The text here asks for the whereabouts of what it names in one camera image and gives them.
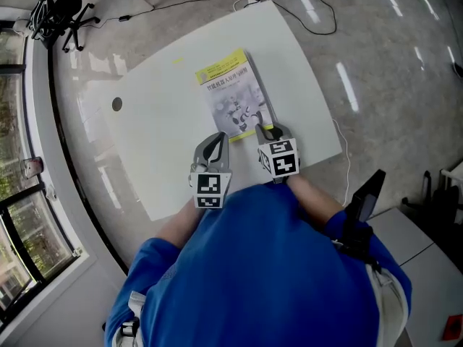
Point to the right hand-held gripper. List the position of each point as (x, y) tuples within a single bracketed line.
[(282, 157)]

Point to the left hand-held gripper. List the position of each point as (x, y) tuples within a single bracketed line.
[(209, 188)]

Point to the yellow bordered book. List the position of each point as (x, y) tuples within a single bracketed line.
[(231, 96)]

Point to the person's right forearm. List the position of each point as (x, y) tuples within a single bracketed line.
[(314, 201)]

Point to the person's left forearm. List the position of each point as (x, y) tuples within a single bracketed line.
[(177, 226)]

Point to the black shoulder-mounted device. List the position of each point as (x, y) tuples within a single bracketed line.
[(361, 215)]

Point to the person's blue shirt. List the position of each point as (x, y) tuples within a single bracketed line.
[(260, 273)]

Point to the black chair base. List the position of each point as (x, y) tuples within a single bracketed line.
[(437, 197)]

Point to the small device on windowsill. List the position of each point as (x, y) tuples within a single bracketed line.
[(32, 167)]

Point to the black office chair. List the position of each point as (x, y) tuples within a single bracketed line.
[(68, 16)]

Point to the white side table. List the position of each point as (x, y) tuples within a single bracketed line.
[(427, 266)]

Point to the red floor object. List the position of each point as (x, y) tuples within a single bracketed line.
[(454, 327)]

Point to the window frame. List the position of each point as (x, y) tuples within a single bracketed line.
[(21, 201)]

